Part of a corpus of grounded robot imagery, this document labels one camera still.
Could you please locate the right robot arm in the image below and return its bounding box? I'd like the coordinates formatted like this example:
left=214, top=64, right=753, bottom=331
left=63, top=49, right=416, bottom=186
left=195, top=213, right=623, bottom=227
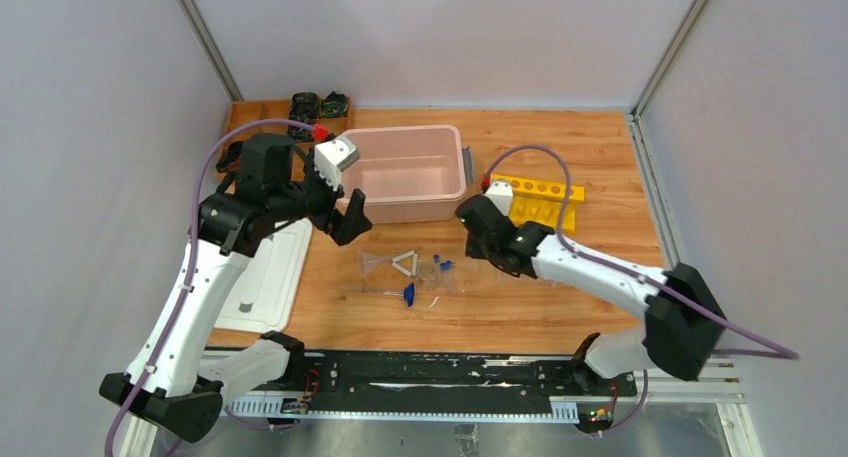
left=455, top=194, right=725, bottom=395

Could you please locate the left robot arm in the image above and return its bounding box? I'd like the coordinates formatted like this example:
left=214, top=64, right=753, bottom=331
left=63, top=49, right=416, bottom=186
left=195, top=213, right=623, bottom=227
left=99, top=133, right=371, bottom=443

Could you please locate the clear plastic funnel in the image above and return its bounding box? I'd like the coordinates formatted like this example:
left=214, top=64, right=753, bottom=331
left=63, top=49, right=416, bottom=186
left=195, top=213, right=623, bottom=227
left=356, top=251, right=396, bottom=277

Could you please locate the yellow test tube rack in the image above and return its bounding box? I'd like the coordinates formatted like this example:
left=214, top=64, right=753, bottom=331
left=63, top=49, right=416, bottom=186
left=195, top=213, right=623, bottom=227
left=489, top=173, right=586, bottom=235

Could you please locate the blue capped tube middle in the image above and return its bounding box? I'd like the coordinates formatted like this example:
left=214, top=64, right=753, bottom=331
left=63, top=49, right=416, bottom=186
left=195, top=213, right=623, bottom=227
left=439, top=260, right=455, bottom=295

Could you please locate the white clay triangle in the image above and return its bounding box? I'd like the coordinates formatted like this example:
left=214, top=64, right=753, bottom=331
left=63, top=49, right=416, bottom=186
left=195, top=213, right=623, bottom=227
left=391, top=250, right=419, bottom=279

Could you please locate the small glass beaker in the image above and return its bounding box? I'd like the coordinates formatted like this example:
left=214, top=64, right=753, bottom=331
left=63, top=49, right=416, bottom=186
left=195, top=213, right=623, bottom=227
left=416, top=261, right=439, bottom=291

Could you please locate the pink plastic bin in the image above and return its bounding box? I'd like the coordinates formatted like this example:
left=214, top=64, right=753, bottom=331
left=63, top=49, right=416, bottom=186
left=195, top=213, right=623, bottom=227
left=343, top=124, right=467, bottom=224

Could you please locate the black fabric roll back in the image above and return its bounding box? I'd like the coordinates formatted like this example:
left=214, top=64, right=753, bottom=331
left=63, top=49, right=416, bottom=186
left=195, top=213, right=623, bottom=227
left=287, top=92, right=321, bottom=142

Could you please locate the graduated cylinder blue base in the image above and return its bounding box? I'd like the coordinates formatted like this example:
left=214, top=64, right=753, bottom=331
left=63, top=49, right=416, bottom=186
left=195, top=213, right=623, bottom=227
left=340, top=283, right=416, bottom=307

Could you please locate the dark fabric roll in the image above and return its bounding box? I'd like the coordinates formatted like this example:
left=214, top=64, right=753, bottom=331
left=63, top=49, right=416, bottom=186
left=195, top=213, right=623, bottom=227
left=215, top=141, right=244, bottom=173

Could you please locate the green patterned fabric roll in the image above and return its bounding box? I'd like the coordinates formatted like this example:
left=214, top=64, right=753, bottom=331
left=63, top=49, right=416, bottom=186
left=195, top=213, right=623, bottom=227
left=319, top=91, right=350, bottom=119

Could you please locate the wooden compartment tray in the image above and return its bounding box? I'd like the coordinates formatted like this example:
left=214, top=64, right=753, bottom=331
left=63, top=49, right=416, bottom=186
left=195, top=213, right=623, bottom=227
left=216, top=97, right=355, bottom=181

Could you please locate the white plastic lid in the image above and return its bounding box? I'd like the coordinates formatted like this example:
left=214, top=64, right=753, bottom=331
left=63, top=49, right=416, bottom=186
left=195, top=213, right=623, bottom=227
left=214, top=219, right=313, bottom=333

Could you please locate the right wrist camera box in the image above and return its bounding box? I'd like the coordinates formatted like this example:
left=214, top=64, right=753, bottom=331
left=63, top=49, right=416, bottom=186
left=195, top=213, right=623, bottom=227
left=481, top=176, right=514, bottom=217

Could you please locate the grey bin handle right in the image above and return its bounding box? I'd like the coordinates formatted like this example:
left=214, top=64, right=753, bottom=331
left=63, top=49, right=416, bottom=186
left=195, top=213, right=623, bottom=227
left=462, top=146, right=476, bottom=187

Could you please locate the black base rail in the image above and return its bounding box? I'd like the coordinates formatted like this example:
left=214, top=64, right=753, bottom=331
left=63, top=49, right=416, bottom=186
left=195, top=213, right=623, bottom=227
left=241, top=349, right=639, bottom=416

